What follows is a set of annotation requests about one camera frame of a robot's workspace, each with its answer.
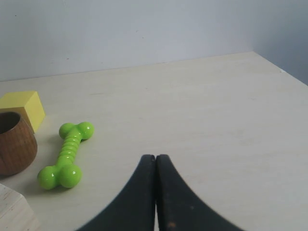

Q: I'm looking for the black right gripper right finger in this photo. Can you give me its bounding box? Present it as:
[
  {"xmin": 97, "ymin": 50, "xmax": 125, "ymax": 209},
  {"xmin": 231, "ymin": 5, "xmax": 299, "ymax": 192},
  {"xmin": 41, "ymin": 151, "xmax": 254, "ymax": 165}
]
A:
[{"xmin": 156, "ymin": 154, "xmax": 241, "ymax": 231}]

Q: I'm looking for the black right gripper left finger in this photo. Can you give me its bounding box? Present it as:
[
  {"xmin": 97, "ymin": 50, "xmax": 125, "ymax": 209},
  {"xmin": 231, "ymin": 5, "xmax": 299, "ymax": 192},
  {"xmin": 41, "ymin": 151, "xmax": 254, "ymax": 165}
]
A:
[{"xmin": 79, "ymin": 154, "xmax": 155, "ymax": 231}]

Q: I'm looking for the green bone toy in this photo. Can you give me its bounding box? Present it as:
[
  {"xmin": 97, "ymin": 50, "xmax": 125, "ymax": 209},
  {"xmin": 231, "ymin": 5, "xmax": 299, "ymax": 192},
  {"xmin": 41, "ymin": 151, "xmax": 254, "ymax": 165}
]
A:
[{"xmin": 37, "ymin": 122, "xmax": 94, "ymax": 190}]

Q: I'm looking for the light wooden cube block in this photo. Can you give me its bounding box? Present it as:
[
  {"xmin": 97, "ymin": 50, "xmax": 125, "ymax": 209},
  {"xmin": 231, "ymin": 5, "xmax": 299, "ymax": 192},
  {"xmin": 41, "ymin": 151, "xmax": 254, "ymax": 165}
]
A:
[{"xmin": 0, "ymin": 185, "xmax": 41, "ymax": 231}]

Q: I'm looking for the brown wooden cup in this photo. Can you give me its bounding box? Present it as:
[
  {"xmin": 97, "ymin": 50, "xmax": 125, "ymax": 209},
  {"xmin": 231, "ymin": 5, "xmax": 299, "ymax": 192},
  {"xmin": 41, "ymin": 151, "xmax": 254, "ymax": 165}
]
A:
[{"xmin": 0, "ymin": 112, "xmax": 38, "ymax": 176}]

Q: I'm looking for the yellow cube block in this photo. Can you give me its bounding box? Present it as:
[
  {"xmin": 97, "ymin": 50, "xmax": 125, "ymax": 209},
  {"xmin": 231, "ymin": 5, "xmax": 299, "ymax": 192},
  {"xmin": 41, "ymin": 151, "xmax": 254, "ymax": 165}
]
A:
[{"xmin": 0, "ymin": 91, "xmax": 45, "ymax": 133}]

